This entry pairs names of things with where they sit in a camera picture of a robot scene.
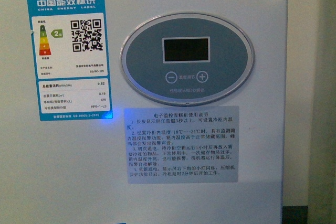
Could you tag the grey instruction sticker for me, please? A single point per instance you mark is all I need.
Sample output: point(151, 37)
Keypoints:
point(182, 144)

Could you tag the blue China energy label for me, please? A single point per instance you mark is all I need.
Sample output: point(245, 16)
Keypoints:
point(69, 39)

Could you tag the grey oval temperature control panel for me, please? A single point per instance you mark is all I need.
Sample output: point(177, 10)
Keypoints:
point(187, 59)

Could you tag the white chest freezer blue rim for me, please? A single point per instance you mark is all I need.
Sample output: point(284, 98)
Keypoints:
point(75, 171)

